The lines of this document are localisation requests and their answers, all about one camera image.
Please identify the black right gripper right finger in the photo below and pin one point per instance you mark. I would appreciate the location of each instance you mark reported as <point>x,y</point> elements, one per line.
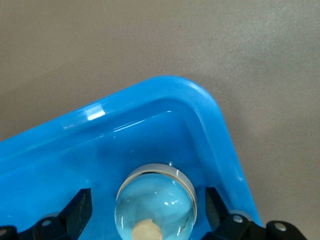
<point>225,225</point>

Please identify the blue plastic tray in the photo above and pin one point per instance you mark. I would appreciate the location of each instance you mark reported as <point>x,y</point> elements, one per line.
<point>75,162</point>

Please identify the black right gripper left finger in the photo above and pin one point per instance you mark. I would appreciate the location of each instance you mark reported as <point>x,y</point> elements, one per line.
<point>70,220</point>

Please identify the blue dome call bell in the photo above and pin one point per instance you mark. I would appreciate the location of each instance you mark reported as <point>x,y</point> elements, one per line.
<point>155,200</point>

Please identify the brown table cover mat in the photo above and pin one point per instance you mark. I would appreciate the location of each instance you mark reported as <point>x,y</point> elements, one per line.
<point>150,37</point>

